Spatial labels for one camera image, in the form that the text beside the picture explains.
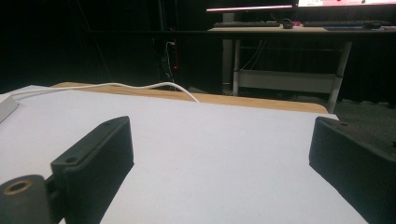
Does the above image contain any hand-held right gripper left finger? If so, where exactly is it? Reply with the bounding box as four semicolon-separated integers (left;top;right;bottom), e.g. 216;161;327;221
50;116;135;224

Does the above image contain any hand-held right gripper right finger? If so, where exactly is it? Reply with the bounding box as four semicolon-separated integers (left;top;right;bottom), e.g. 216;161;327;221
308;116;396;224

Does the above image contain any background desk with metal legs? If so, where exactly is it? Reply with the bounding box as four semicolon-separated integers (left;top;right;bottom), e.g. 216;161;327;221
207;25;396;114

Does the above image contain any white paper sheet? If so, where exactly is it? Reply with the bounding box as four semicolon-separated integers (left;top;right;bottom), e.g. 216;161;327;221
0;85;369;224

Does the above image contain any black keyboard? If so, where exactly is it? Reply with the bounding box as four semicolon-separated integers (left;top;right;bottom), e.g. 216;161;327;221
213;21;281;28
303;20;391;28

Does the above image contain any computer monitor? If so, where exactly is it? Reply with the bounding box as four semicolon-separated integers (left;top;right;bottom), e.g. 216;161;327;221
297;0;396;7
205;0;295;13

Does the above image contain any white cable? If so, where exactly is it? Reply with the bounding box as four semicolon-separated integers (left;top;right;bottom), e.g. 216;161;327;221
12;81;200;104

